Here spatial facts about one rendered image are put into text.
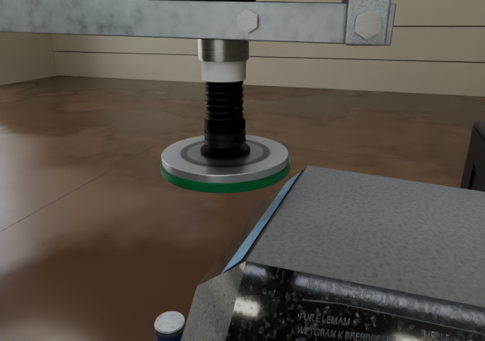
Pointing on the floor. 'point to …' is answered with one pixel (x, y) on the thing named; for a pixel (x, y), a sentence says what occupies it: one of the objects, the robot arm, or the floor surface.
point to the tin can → (169, 326)
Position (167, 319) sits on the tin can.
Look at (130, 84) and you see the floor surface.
